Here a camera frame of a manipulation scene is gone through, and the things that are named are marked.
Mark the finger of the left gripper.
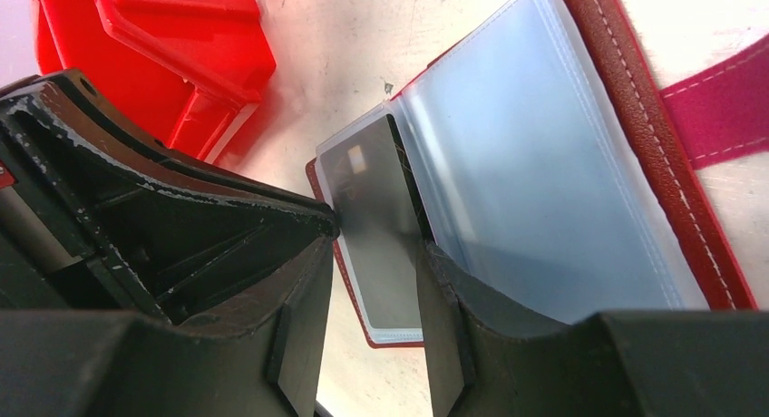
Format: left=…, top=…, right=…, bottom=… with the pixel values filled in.
left=1, top=69, right=338, bottom=325

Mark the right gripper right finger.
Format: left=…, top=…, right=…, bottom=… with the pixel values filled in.
left=416, top=241, right=768, bottom=416

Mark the red leather card holder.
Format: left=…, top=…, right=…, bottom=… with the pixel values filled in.
left=307, top=0, right=768, bottom=348

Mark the red plastic tray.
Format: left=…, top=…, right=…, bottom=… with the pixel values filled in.
left=32, top=0, right=276, bottom=162

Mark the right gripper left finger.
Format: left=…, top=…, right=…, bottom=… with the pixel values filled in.
left=1, top=238, right=333, bottom=416

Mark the grey credit card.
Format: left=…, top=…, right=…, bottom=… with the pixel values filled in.
left=316, top=114, right=423, bottom=332

